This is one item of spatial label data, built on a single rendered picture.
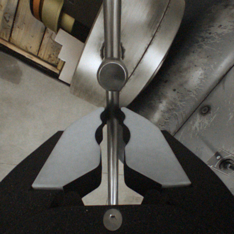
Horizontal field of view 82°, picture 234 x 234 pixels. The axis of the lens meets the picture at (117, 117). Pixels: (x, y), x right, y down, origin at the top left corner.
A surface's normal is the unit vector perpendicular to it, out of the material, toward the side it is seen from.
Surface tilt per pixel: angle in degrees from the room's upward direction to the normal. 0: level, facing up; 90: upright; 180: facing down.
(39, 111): 0
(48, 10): 14
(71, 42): 10
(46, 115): 0
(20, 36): 0
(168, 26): 25
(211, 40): 41
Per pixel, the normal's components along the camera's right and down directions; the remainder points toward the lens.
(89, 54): -0.04, 0.60
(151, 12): 0.28, 0.05
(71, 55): 0.16, 0.29
